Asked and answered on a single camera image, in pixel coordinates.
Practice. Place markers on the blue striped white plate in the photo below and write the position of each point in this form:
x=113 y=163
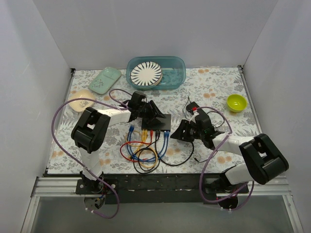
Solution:
x=146 y=74

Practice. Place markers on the floral table mat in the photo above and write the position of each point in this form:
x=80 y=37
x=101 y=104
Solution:
x=208 y=87

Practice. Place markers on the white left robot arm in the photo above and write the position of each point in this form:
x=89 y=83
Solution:
x=90 y=130

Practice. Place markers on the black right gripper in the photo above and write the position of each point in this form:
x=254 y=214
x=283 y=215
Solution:
x=185 y=130

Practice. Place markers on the black network switch box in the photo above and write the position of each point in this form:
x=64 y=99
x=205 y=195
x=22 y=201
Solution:
x=158 y=124

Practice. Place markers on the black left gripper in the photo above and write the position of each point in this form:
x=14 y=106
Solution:
x=149 y=111

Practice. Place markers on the teal plastic basin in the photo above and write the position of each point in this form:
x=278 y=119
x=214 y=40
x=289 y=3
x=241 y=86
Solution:
x=173 y=68

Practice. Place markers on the black power adapter brick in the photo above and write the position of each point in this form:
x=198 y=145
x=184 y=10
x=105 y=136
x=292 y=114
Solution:
x=191 y=107

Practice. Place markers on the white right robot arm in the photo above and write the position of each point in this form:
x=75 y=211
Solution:
x=263 y=161

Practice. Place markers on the green rectangular ceramic dish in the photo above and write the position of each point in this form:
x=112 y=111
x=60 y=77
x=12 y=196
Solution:
x=104 y=80

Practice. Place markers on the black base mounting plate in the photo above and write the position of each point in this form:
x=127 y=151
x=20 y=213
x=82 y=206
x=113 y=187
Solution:
x=156 y=188

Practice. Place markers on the lime green bowl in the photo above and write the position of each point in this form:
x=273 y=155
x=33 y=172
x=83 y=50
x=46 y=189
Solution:
x=236 y=103

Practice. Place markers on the aluminium frame rail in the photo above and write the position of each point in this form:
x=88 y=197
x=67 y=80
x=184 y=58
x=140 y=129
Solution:
x=66 y=187

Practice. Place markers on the beige square panda dish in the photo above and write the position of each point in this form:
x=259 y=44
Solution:
x=83 y=99

